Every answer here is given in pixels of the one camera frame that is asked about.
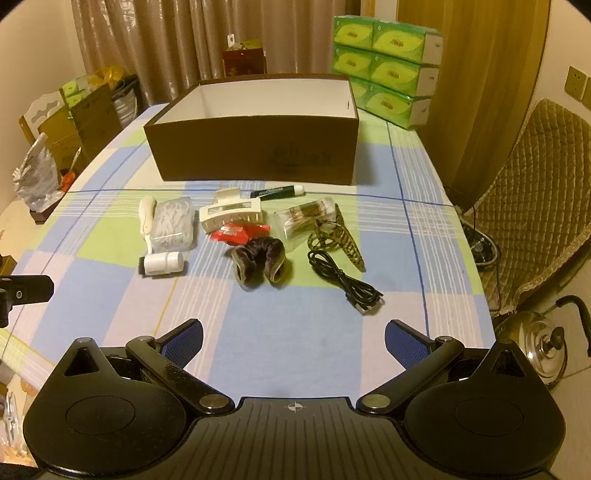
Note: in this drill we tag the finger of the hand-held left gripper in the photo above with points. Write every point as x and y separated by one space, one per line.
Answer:
27 288

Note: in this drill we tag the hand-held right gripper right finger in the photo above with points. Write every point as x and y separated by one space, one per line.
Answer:
406 342

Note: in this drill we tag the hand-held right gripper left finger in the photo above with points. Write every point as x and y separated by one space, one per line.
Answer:
184 342

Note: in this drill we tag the small white bottle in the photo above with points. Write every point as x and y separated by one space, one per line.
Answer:
161 264

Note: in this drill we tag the brown velvet scrunchie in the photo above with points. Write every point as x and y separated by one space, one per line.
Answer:
251 261

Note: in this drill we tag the clear floss picks box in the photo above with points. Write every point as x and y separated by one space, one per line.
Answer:
174 222

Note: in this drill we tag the leopard hair claw clip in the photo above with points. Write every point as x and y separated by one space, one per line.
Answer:
339 242

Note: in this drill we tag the red snack packet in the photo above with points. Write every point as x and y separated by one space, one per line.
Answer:
236 233

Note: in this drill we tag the white hair claw clip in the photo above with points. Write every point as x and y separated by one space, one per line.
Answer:
231 216

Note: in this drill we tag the cotton swab bag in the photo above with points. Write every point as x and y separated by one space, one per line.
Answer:
305 218

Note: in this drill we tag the white storage box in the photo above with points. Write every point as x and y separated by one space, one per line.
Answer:
249 147

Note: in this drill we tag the white plastic bag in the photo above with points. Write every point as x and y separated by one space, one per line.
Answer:
34 175

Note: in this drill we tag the steel kettle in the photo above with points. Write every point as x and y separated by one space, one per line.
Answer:
540 341

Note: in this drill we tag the white chair back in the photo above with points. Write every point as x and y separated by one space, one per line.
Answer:
39 110

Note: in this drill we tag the tan cardboard carton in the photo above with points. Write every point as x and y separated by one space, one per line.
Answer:
87 120

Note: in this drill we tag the quilted chair back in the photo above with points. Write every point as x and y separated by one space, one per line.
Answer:
540 184

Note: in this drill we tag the striped metal pot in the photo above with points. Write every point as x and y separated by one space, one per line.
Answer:
127 101

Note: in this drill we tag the yellow ribbon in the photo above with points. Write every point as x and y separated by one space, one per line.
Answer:
108 74

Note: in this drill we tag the wooden door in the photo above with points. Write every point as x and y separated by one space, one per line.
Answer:
480 69

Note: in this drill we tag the beige curtain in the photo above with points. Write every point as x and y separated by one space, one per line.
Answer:
184 46

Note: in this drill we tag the stack of green tissue packs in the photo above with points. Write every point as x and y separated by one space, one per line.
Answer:
397 46

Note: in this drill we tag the gold printed card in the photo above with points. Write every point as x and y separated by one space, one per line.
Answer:
247 45

